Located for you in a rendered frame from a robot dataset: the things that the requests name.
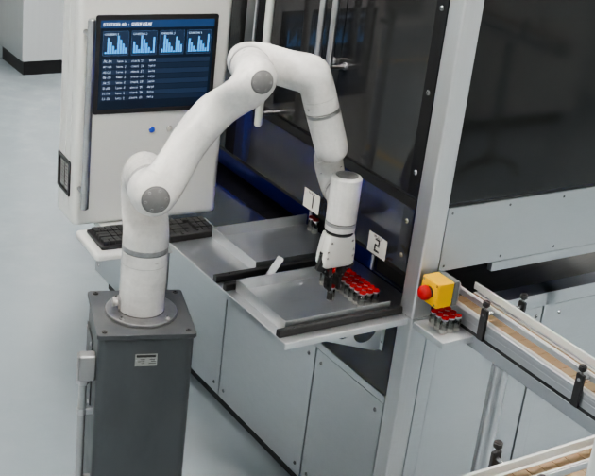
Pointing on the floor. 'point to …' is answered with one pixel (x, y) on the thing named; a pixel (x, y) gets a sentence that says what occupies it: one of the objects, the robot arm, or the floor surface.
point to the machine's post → (429, 227)
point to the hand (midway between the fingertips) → (331, 281)
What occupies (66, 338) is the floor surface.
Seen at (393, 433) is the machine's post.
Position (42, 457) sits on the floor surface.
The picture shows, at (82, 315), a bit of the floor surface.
